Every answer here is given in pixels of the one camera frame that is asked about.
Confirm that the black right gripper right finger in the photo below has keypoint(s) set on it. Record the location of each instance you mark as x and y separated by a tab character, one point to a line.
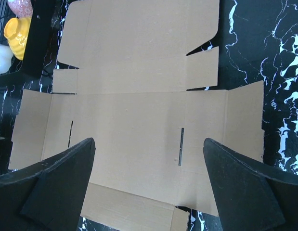
250	195

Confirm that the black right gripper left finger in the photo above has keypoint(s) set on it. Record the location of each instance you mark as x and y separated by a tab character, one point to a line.
48	195

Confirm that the brown cardboard box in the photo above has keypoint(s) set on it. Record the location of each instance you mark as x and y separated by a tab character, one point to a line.
143	98

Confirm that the black dish rack tray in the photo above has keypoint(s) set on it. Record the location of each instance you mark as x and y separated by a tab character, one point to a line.
36	46

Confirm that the white flower-shaped bowl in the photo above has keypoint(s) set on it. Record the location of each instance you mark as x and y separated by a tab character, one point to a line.
5	58

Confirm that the yellow ribbed bowl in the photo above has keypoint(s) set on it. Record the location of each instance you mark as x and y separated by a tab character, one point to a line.
16	32

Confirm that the pink patterned bowl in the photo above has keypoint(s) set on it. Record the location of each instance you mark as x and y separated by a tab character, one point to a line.
21	8

